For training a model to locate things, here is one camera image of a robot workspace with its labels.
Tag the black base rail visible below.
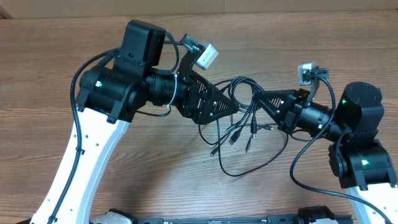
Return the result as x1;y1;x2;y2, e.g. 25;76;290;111
77;213;354;224

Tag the thick black USB cable bundle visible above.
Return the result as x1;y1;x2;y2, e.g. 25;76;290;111
197;76;265;157

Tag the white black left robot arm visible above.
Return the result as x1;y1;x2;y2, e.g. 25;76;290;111
31;20;238;223

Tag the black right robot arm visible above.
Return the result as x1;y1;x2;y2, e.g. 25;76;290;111
254;79;397;223

